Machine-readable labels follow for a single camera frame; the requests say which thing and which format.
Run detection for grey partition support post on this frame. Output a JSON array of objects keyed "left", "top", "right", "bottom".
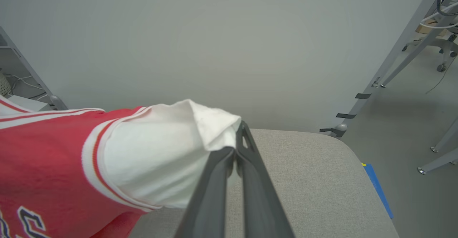
[
  {"left": 320, "top": 0, "right": 458, "bottom": 138},
  {"left": 0, "top": 27, "right": 68, "bottom": 110}
]

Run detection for blue floor tape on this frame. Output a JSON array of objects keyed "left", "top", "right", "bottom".
[{"left": 361, "top": 162, "right": 394, "bottom": 219}]

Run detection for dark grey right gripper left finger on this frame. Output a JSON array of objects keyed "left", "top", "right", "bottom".
[{"left": 174, "top": 147, "right": 235, "bottom": 238}]

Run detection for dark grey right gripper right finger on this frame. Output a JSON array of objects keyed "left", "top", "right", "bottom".
[{"left": 235, "top": 121, "right": 296, "bottom": 238}]

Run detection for white floor cable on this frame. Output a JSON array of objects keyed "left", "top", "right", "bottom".
[{"left": 4, "top": 73, "right": 47, "bottom": 101}]

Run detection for red white basketball jersey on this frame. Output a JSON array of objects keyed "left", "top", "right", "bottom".
[{"left": 0, "top": 97, "right": 242, "bottom": 238}]

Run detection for brown cardboard box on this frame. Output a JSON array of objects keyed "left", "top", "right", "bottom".
[{"left": 415, "top": 20, "right": 451, "bottom": 36}]

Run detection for grey wheeled chair base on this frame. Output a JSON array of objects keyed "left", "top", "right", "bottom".
[{"left": 403, "top": 34, "right": 458, "bottom": 72}]

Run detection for white box with black handle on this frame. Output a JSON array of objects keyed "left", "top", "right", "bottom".
[{"left": 7, "top": 95, "right": 52, "bottom": 112}]

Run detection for white hanging cables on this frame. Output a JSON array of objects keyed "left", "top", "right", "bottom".
[{"left": 420, "top": 0, "right": 458, "bottom": 29}]

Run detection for grey table leg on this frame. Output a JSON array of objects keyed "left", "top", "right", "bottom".
[
  {"left": 417, "top": 149, "right": 458, "bottom": 176},
  {"left": 430, "top": 118, "right": 458, "bottom": 153}
]

